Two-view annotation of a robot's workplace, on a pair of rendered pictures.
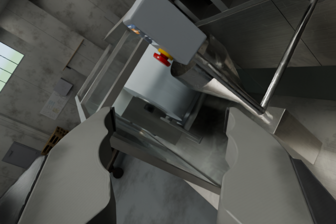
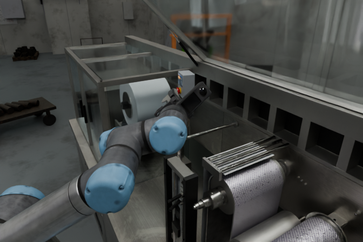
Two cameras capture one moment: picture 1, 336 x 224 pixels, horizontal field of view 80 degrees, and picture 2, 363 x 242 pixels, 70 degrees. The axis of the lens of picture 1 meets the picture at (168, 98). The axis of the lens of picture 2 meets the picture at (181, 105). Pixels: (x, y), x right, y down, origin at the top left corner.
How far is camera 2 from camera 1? 0.75 m
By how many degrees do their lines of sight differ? 20
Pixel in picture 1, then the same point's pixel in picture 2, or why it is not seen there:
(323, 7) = (234, 130)
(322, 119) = (201, 192)
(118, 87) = (133, 80)
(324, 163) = not seen: hidden behind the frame
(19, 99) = not seen: outside the picture
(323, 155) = not seen: hidden behind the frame
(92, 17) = not seen: outside the picture
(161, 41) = (183, 87)
